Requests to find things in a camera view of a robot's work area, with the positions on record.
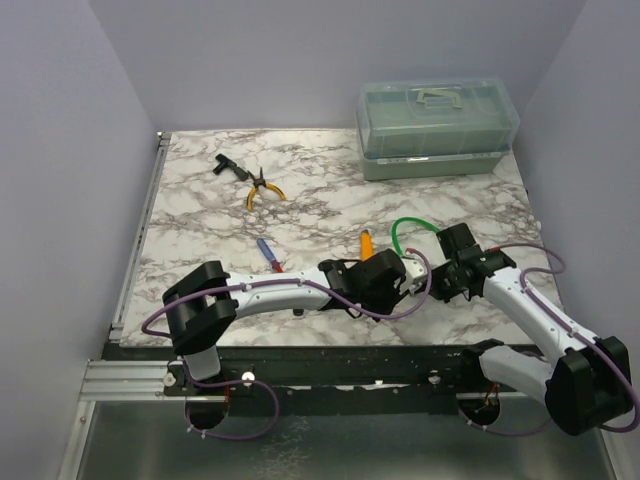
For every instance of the black t-shaped tool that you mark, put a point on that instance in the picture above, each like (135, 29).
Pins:
(225, 163)

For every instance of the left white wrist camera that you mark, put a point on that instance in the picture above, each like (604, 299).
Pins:
(416, 278)

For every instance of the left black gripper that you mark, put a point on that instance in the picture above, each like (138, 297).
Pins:
(394, 296)

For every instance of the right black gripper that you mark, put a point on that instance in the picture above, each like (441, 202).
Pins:
(440, 290)

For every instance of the green cable lock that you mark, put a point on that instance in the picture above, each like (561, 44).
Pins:
(394, 231)

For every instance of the clear green plastic toolbox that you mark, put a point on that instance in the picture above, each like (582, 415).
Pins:
(435, 128)

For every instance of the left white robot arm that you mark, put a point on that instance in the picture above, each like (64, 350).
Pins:
(205, 302)

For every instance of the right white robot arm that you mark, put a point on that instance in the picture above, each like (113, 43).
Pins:
(583, 380)

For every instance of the blue red screwdriver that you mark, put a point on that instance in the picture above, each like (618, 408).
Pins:
(269, 255)

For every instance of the left aluminium extrusion rail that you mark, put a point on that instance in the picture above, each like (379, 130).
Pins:
(119, 317)

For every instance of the orange utility knife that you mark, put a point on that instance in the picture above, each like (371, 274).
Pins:
(366, 245)

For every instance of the black mounting rail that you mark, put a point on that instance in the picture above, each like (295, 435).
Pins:
(315, 381)

